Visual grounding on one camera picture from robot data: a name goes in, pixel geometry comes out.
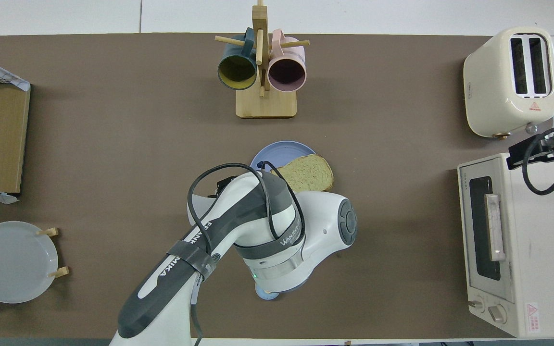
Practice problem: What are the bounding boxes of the white toaster oven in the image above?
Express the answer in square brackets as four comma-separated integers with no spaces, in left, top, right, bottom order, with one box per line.
[457,153,554,338]

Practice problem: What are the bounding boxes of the dark teal mug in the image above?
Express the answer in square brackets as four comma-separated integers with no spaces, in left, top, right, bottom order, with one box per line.
[217,27,259,91]

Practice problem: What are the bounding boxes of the blue round plate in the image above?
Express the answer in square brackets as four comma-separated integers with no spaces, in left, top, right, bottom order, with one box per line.
[250,141,315,173]

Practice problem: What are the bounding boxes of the wooden dish rack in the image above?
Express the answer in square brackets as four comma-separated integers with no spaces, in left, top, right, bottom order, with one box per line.
[0,227,70,304]

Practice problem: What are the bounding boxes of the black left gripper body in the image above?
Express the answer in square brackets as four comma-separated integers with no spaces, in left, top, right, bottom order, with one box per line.
[208,175,237,198]

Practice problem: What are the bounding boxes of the wooden mug tree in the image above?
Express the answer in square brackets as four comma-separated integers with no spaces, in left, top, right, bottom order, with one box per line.
[215,0,310,119]

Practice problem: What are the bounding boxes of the grey-blue plate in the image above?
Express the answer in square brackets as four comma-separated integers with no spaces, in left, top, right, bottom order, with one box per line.
[0,221,59,304]

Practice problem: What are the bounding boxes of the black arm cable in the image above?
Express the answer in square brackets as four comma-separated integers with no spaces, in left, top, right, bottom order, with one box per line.
[522,126,554,195]
[187,162,306,346]

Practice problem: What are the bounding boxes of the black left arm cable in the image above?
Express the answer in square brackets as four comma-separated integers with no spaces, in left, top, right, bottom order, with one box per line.
[187,162,306,346]

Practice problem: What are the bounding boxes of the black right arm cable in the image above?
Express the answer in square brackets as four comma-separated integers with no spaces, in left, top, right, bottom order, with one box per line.
[522,126,554,195]

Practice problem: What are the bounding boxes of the toasted bread slice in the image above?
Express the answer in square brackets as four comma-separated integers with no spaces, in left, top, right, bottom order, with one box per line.
[271,154,334,193]

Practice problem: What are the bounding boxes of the brown table mat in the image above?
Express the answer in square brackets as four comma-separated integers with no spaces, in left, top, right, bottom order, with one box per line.
[0,33,554,339]

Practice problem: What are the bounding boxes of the cream two-slot toaster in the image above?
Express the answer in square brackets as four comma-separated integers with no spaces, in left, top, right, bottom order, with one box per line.
[463,26,554,140]

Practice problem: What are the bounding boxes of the pink mug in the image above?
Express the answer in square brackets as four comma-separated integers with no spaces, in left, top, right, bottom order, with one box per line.
[267,29,307,93]

